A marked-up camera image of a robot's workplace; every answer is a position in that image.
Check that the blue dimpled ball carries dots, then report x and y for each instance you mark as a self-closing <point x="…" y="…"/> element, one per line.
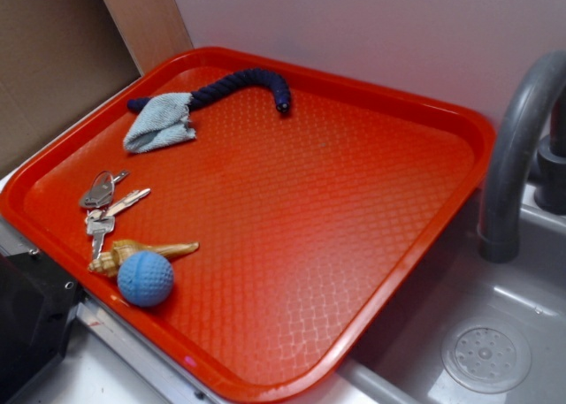
<point x="145" y="279"/>

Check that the red plastic tray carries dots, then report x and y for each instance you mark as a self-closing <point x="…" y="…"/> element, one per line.
<point x="307" y="222"/>

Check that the light blue cloth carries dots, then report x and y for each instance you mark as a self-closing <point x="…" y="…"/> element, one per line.
<point x="161" y="121"/>

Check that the long silver key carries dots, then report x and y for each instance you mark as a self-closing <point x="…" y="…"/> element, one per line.
<point x="126" y="202"/>

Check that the silver key fob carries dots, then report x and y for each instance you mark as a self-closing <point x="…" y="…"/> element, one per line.
<point x="102" y="189"/>

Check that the short silver key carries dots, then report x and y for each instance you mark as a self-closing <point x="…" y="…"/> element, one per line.
<point x="98" y="225"/>

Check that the golden conch shell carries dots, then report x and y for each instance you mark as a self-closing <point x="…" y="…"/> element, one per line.
<point x="109" y="262"/>

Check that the grey sink faucet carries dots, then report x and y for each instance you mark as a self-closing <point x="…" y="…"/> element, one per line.
<point x="532" y="133"/>

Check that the grey plastic sink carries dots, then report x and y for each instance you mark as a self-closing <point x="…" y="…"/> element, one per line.
<point x="398" y="359"/>

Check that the wooden board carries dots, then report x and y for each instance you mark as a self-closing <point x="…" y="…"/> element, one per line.
<point x="152" y="30"/>

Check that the sink drain strainer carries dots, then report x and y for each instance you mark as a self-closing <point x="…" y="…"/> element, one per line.
<point x="486" y="355"/>

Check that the brown cardboard panel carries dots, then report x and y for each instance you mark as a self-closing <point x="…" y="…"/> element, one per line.
<point x="60" y="59"/>

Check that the black box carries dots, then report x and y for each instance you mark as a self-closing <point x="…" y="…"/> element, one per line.
<point x="38" y="305"/>

